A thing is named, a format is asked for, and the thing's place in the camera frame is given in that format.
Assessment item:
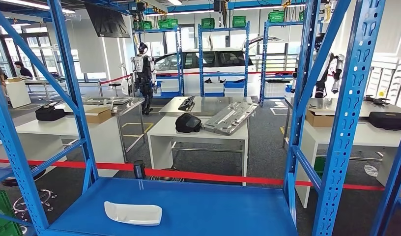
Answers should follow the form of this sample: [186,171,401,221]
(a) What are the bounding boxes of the black plastic car part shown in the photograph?
[363,95,391,106]
[177,95,196,112]

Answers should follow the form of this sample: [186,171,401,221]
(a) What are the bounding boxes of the grey metal panel part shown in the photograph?
[202,101,259,136]

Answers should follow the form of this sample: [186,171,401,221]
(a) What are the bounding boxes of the blue metal shelf rack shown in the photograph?
[0,0,387,236]
[259,20,307,107]
[370,123,401,236]
[198,22,251,98]
[132,28,185,98]

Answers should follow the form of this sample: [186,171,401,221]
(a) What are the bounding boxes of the white plastic car part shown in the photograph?
[104,201,163,226]

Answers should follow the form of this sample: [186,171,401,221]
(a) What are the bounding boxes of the black rounded bag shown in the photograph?
[175,113,202,134]

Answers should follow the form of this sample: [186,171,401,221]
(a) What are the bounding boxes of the white table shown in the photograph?
[15,114,125,178]
[295,118,401,209]
[147,116,250,187]

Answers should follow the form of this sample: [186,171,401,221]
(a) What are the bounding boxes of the white car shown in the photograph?
[154,48,264,97]

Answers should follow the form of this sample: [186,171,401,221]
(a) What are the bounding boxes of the red barrier tape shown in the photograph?
[0,158,401,193]

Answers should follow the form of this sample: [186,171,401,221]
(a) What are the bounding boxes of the black white humanoid robot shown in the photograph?
[313,32,345,98]
[131,42,158,116]

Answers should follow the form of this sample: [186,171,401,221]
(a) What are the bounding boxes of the black stool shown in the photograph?
[108,82,122,98]

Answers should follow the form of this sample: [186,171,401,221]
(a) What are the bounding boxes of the brown cardboard box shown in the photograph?
[305,109,336,128]
[85,107,113,124]

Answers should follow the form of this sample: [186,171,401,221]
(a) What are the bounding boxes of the black hanging screen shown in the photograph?
[84,3,132,39]

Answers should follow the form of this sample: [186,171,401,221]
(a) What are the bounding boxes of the black carry case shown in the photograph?
[35,104,66,122]
[369,112,401,131]

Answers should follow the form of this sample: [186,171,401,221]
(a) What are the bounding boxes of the black tyre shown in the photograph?
[1,165,47,187]

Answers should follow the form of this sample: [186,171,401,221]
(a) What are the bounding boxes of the clear plastic bag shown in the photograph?
[364,165,379,178]

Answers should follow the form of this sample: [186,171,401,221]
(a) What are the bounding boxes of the white cabinet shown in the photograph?
[5,80,32,109]

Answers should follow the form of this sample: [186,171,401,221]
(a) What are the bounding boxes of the stacked white bins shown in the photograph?
[366,58,401,110]

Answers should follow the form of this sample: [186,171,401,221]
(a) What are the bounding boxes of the red rope barrier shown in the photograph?
[99,70,295,86]

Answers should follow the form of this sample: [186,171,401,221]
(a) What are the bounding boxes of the black barrier post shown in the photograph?
[133,159,146,180]

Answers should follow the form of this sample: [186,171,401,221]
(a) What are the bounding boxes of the chrome wire ring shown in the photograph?
[12,189,57,222]

